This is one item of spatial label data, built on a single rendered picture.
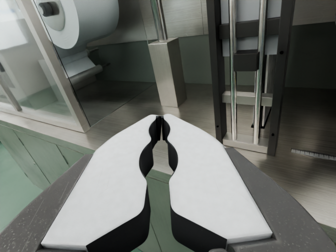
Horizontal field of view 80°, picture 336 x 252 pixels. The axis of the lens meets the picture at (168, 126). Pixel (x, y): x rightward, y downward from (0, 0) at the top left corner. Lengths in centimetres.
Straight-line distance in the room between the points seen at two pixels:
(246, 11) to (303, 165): 38
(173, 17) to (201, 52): 21
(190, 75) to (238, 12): 64
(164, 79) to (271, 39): 47
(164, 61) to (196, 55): 27
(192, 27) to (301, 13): 42
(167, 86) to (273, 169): 51
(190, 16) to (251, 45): 56
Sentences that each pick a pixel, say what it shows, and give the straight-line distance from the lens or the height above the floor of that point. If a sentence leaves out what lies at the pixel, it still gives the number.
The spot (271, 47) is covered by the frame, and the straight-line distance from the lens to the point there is 52.
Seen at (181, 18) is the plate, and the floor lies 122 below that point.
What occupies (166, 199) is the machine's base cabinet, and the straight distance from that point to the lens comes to 73.
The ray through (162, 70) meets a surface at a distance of 85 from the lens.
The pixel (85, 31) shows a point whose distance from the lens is 92.
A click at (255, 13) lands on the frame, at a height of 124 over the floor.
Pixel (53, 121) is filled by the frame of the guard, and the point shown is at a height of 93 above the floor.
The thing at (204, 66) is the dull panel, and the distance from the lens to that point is 106.
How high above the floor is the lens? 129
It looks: 31 degrees down
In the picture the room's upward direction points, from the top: 12 degrees counter-clockwise
